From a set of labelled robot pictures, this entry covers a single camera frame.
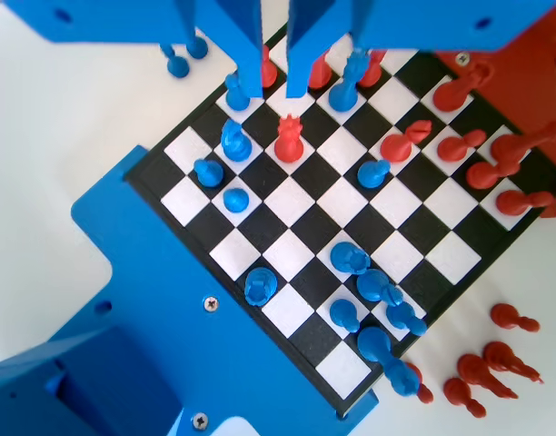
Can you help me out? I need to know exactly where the red queen chess piece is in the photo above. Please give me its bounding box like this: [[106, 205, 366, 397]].
[[273, 114, 305, 164]]

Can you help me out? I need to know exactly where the red pawn chess piece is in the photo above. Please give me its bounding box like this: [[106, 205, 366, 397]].
[[466, 159, 521, 193], [495, 189, 556, 218], [403, 361, 436, 405], [437, 128, 487, 164], [356, 48, 388, 89], [490, 302, 541, 334], [262, 45, 280, 90]]

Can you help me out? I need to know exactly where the blue knight chess piece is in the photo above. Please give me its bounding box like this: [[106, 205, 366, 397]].
[[220, 118, 253, 164]]

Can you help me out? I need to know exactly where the red king chess piece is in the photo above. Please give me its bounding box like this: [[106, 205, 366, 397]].
[[432, 60, 493, 114]]

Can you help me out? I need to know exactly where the blue rook chess piece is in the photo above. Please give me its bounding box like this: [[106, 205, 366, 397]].
[[330, 241, 370, 276]]

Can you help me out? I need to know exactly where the blue king chess piece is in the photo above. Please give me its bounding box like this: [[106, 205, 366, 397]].
[[243, 266, 278, 306]]

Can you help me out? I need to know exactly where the blue bishop chess piece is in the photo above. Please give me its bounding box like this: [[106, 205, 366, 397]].
[[355, 268, 404, 306]]

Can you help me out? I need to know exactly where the tall blue chess piece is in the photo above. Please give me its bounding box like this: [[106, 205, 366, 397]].
[[357, 325, 421, 397]]

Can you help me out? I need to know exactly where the black white chessboard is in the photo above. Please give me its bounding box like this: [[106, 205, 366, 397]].
[[125, 31, 556, 410]]

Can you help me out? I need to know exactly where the red base plate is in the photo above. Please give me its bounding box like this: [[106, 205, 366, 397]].
[[434, 45, 556, 220]]

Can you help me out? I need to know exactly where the blue base plate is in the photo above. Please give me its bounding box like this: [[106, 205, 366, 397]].
[[71, 144, 380, 436]]

